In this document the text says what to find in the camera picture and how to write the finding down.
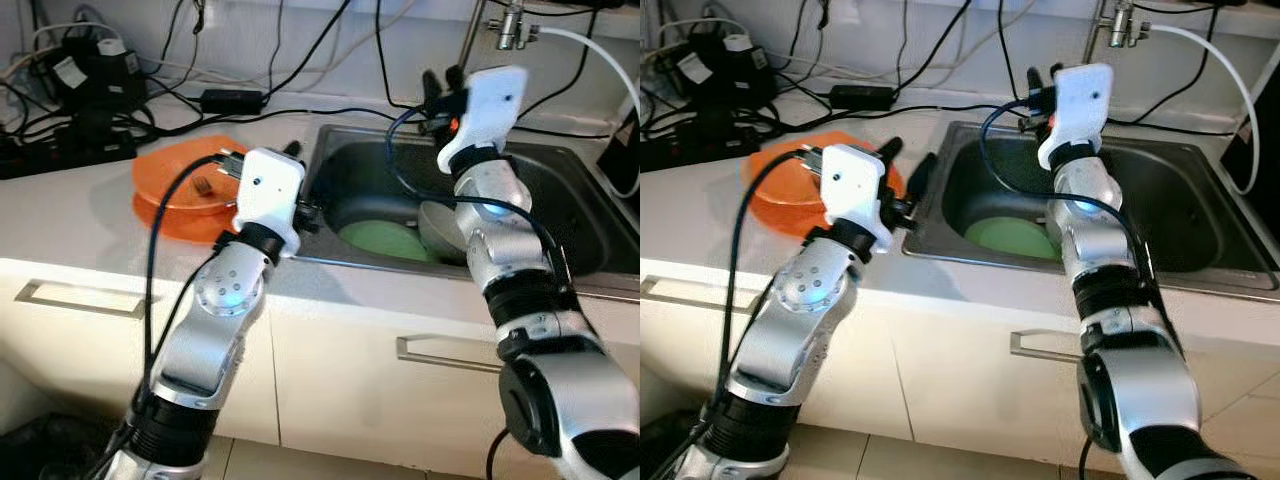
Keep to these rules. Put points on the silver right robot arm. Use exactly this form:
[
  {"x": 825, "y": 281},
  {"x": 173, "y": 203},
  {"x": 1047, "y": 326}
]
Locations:
[
  {"x": 580, "y": 390},
  {"x": 1150, "y": 390}
]

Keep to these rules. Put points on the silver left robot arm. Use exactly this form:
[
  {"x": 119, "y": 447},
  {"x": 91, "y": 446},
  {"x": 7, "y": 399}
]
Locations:
[
  {"x": 215, "y": 310},
  {"x": 800, "y": 320}
]

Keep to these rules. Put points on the black charger with white labels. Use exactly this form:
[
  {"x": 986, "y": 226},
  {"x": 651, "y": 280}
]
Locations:
[
  {"x": 725, "y": 75},
  {"x": 100, "y": 80}
]

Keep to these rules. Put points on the green plate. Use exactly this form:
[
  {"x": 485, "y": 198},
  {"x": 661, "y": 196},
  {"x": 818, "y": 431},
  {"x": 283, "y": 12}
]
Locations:
[
  {"x": 1010, "y": 240},
  {"x": 385, "y": 243}
]

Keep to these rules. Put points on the orange bowl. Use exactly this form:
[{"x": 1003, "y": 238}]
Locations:
[
  {"x": 785, "y": 165},
  {"x": 165, "y": 165}
]

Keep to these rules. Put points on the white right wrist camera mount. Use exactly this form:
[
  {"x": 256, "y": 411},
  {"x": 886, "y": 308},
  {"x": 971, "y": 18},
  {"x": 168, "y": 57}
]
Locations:
[
  {"x": 1080, "y": 105},
  {"x": 490, "y": 110}
]

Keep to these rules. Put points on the stainless steel sink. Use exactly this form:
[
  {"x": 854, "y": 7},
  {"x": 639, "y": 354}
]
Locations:
[
  {"x": 1190, "y": 200},
  {"x": 590, "y": 220}
]

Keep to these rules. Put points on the black power strip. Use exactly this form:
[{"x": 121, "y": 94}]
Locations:
[
  {"x": 700, "y": 150},
  {"x": 60, "y": 155}
]

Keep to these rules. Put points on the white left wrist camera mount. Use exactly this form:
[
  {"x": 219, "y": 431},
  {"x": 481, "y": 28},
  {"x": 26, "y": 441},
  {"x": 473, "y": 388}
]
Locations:
[
  {"x": 855, "y": 190},
  {"x": 268, "y": 195}
]

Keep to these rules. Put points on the black power adapter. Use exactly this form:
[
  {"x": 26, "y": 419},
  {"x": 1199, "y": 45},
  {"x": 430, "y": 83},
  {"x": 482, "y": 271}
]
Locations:
[
  {"x": 232, "y": 101},
  {"x": 863, "y": 97}
]

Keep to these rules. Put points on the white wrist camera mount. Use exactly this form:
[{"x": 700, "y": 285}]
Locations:
[
  {"x": 490, "y": 110},
  {"x": 1080, "y": 105},
  {"x": 268, "y": 195},
  {"x": 855, "y": 190}
]

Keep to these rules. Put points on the grey bowl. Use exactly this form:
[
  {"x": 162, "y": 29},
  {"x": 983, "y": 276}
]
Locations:
[{"x": 440, "y": 235}]

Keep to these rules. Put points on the metal faucet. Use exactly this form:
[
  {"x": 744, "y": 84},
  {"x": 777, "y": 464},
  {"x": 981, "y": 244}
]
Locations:
[
  {"x": 1125, "y": 25},
  {"x": 512, "y": 28}
]

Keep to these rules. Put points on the black water dispenser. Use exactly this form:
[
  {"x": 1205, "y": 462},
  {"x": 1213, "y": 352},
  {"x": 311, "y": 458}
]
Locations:
[
  {"x": 1262, "y": 150},
  {"x": 625, "y": 165}
]

